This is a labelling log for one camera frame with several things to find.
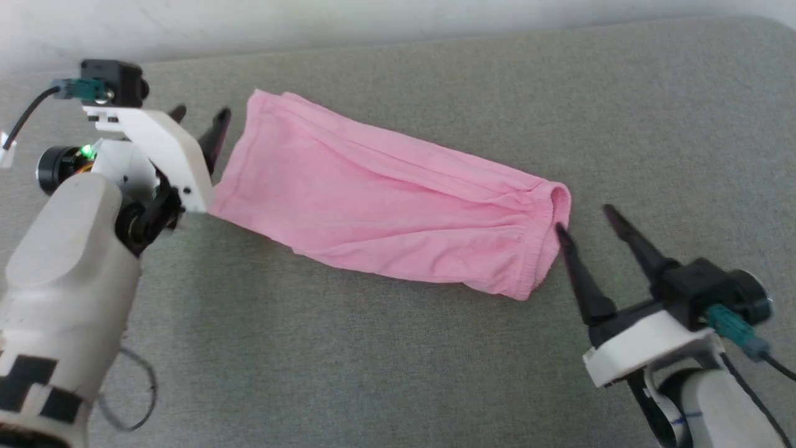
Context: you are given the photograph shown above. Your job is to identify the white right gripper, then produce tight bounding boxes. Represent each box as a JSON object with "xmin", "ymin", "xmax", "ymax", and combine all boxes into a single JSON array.
[{"xmin": 554, "ymin": 204, "xmax": 726, "ymax": 388}]

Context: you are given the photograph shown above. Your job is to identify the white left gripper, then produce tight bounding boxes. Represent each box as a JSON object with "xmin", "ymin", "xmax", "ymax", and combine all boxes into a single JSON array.
[{"xmin": 82, "ymin": 104, "xmax": 233, "ymax": 214}]

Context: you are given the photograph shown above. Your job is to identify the pink cotton shorts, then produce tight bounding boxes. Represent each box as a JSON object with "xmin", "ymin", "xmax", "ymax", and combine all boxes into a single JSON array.
[{"xmin": 208, "ymin": 89, "xmax": 572, "ymax": 301}]

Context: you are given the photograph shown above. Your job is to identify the grey fabric sofa cushion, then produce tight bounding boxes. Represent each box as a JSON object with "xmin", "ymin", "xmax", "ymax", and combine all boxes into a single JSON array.
[{"xmin": 0, "ymin": 16, "xmax": 796, "ymax": 448}]

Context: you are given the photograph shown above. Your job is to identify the left teal-plug black cable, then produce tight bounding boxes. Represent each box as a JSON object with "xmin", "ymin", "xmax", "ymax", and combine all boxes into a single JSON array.
[{"xmin": 2, "ymin": 78, "xmax": 114, "ymax": 153}]

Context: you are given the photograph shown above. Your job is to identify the teal-plug black cable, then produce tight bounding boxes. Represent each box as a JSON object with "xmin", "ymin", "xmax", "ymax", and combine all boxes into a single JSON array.
[
  {"xmin": 2, "ymin": 78, "xmax": 114, "ymax": 153},
  {"xmin": 706, "ymin": 305, "xmax": 796, "ymax": 381}
]

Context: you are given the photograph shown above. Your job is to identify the right teal-plug black cable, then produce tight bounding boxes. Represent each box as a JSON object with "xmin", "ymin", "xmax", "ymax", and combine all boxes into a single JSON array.
[{"xmin": 706, "ymin": 305, "xmax": 796, "ymax": 381}]

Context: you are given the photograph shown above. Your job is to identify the thin grey looped cable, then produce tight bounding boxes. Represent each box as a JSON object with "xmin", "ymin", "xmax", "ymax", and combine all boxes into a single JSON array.
[{"xmin": 96, "ymin": 345, "xmax": 158, "ymax": 433}]

